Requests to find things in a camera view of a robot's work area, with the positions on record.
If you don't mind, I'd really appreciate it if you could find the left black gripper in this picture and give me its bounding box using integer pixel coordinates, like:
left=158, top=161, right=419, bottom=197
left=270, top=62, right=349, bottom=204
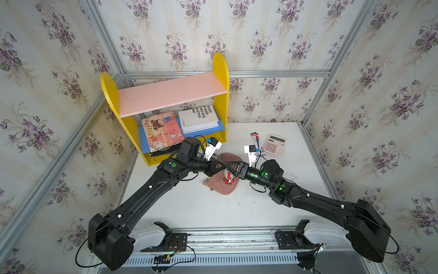
left=188, top=158, right=227, bottom=180

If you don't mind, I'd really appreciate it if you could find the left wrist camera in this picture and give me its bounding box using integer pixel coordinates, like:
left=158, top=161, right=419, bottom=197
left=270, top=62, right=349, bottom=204
left=204, top=137, right=222, bottom=161

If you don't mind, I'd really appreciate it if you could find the white red plush keychain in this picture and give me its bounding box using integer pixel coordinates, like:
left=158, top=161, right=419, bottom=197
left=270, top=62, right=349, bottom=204
left=223, top=170, right=235, bottom=185

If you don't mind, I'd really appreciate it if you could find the pink corduroy bag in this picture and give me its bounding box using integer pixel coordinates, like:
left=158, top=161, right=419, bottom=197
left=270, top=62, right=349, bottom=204
left=203, top=153, right=242, bottom=195

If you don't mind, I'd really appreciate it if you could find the white book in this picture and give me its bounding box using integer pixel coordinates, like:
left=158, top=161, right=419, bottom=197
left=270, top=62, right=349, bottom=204
left=179, top=105, right=219, bottom=134

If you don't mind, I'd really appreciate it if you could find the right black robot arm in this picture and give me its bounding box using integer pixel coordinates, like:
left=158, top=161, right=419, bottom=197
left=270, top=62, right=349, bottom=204
left=222, top=160, right=391, bottom=263

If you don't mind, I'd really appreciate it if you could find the black notebook stack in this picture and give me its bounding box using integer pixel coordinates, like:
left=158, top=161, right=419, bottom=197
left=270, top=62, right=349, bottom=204
left=149, top=145, right=181, bottom=158

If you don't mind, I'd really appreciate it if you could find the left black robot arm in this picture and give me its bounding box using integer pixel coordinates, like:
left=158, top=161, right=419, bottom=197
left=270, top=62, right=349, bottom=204
left=85, top=137, right=221, bottom=271

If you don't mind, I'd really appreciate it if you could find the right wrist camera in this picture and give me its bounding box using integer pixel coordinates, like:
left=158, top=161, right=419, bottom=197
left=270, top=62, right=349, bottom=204
left=244, top=145, right=261, bottom=167

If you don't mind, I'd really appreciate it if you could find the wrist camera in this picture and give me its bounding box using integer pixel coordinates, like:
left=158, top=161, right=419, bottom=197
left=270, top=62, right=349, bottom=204
left=204, top=137, right=222, bottom=161
left=244, top=145, right=261, bottom=167

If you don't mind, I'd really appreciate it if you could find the white blue pen box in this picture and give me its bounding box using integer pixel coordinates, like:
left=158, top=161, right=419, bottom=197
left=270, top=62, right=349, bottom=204
left=250, top=132, right=266, bottom=156

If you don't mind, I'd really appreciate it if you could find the white vent grille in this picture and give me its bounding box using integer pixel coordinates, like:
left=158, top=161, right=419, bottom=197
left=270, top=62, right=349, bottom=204
left=123, top=252, right=299, bottom=268

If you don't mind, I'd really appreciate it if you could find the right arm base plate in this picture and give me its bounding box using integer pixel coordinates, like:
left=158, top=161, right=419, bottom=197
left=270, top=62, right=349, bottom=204
left=274, top=219, right=319, bottom=250

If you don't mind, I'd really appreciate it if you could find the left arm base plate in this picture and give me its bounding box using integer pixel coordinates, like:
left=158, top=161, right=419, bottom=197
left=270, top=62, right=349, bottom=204
left=140, top=221, right=188, bottom=253

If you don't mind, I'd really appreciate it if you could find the pink cartoon spiral notebook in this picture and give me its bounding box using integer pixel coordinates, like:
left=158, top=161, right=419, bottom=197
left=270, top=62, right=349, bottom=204
left=139, top=111, right=185, bottom=154

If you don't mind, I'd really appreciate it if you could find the pink calculator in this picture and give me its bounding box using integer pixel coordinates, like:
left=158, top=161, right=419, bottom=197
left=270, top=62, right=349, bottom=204
left=264, top=134, right=287, bottom=156

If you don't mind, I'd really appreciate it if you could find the aluminium mounting rail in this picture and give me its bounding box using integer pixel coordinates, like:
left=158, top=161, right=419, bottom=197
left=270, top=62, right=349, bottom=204
left=81, top=225, right=370, bottom=256

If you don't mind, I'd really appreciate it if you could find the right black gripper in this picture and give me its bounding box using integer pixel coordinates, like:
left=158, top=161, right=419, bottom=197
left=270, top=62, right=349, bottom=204
left=223, top=161, right=274, bottom=192

